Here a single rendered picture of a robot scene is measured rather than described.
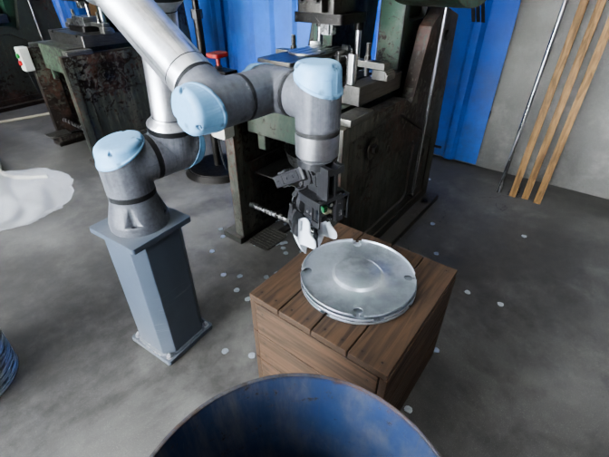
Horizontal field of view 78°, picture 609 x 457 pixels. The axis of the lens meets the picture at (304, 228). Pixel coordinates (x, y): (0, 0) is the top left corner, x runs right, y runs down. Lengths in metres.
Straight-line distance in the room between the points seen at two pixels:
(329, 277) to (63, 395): 0.84
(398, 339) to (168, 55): 0.69
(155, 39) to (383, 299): 0.69
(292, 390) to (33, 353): 1.03
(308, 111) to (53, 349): 1.18
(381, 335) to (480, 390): 0.50
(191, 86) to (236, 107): 0.07
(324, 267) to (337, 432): 0.41
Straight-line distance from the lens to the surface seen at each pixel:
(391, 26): 1.55
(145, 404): 1.25
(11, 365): 1.47
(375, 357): 0.83
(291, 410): 0.71
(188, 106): 0.58
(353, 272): 0.97
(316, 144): 0.62
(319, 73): 0.59
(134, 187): 0.99
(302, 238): 0.74
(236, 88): 0.61
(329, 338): 0.85
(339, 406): 0.68
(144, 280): 1.10
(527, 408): 1.32
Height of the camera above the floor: 1.01
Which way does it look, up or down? 34 degrees down
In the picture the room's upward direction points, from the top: straight up
